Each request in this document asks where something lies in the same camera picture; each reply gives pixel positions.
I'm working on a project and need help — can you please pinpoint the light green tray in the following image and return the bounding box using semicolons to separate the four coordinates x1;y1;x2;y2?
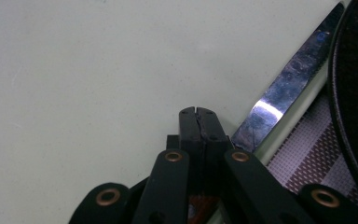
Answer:
0;0;352;224

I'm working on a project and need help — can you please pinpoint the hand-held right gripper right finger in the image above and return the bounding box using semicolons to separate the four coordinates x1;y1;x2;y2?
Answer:
196;106;235;188

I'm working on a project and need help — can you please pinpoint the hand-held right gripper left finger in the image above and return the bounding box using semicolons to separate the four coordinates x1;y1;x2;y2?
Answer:
166;106;205;194

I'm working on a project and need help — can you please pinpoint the black round plate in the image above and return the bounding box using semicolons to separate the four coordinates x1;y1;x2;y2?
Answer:
326;0;358;206

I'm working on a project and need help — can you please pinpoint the wooden-handled table knife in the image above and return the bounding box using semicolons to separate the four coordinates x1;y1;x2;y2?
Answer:
186;3;345;224

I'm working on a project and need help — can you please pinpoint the striped woven placemat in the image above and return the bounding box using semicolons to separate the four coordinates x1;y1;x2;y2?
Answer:
266;87;358;214

